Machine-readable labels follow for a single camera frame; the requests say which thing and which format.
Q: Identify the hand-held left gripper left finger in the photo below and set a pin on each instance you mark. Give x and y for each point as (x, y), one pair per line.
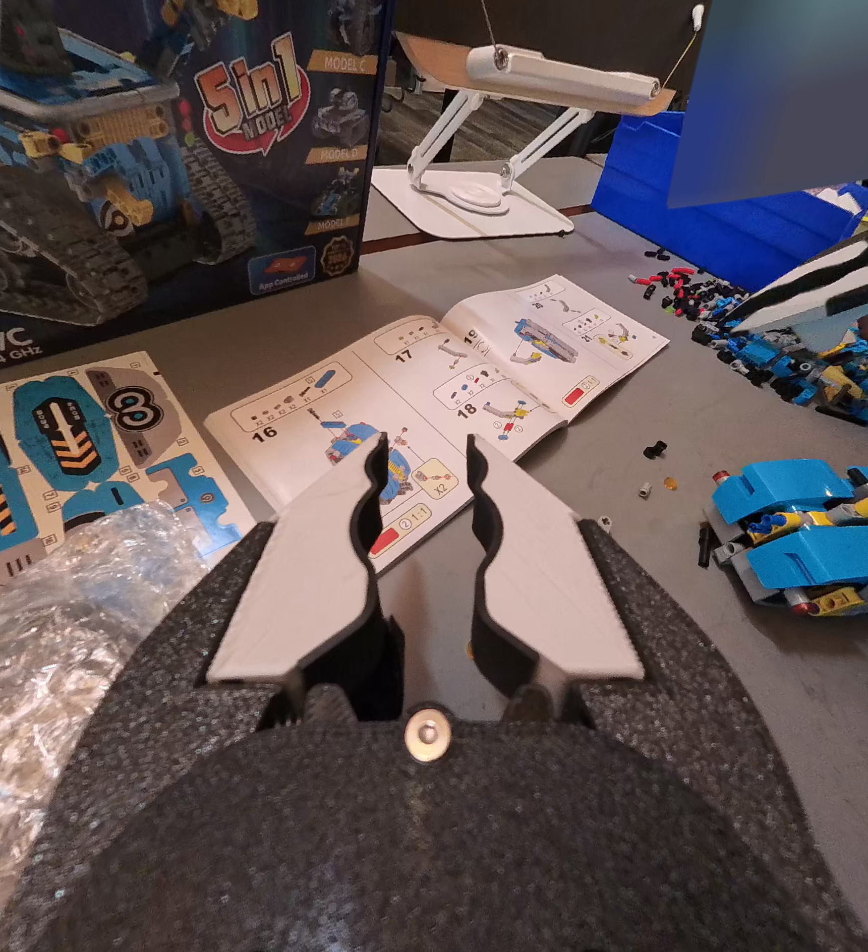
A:
(292, 595)

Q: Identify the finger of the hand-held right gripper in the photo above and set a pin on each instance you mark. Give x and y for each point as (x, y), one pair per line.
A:
(835, 271)
(820, 316)

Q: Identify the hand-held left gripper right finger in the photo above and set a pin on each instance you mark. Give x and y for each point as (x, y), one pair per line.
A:
(560, 595)

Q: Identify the pile of small bricks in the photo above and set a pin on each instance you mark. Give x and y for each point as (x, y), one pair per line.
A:
(791, 357)

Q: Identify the blue toy brick car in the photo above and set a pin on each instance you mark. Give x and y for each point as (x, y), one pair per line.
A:
(813, 535)

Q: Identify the instruction booklet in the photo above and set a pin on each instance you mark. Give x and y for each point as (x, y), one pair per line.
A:
(434, 372)

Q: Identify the blue plastic bin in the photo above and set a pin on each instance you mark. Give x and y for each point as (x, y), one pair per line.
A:
(701, 238)

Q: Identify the black axle pin brick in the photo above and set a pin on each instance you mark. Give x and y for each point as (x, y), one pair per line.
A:
(704, 544)

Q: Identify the small black pin brick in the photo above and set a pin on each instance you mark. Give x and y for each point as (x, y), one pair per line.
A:
(654, 448)

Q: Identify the clear plastic bag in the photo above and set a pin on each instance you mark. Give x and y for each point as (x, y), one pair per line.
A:
(47, 632)

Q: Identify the blue sticker sheet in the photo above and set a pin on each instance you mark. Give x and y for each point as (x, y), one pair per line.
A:
(47, 461)

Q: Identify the blue toy set box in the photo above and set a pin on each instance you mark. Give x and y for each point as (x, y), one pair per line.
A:
(144, 186)

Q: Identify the tilted wooden board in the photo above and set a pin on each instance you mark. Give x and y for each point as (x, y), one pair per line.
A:
(441, 63)

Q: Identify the black office chair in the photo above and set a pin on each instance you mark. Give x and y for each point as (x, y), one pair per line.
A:
(402, 85)

